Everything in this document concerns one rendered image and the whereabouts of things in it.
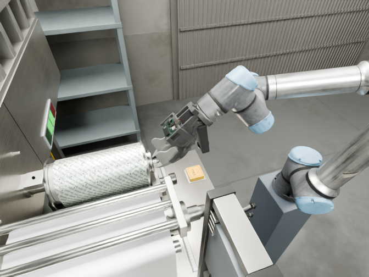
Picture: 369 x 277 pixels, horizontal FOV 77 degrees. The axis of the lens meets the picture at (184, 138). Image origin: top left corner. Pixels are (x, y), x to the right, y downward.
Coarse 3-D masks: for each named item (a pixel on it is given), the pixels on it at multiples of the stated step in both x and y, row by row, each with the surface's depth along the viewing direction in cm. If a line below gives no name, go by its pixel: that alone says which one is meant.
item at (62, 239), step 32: (128, 192) 39; (160, 192) 41; (32, 224) 36; (64, 224) 37; (96, 224) 35; (128, 224) 37; (160, 224) 35; (0, 256) 32; (32, 256) 34; (64, 256) 32; (96, 256) 34
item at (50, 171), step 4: (144, 152) 67; (52, 164) 64; (48, 168) 62; (52, 168) 62; (148, 168) 66; (48, 172) 61; (52, 172) 61; (48, 176) 61; (52, 176) 61; (48, 180) 60; (52, 180) 60; (52, 184) 60; (52, 188) 60; (52, 192) 60; (56, 192) 61; (56, 196) 61; (56, 200) 62
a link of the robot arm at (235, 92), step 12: (240, 72) 57; (228, 84) 57; (240, 84) 56; (252, 84) 57; (216, 96) 58; (228, 96) 58; (240, 96) 58; (252, 96) 59; (228, 108) 60; (240, 108) 60
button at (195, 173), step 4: (188, 168) 111; (192, 168) 111; (196, 168) 111; (200, 168) 111; (188, 172) 110; (192, 172) 110; (196, 172) 110; (200, 172) 110; (188, 176) 109; (192, 176) 108; (196, 176) 108; (200, 176) 108; (192, 180) 108; (196, 180) 109
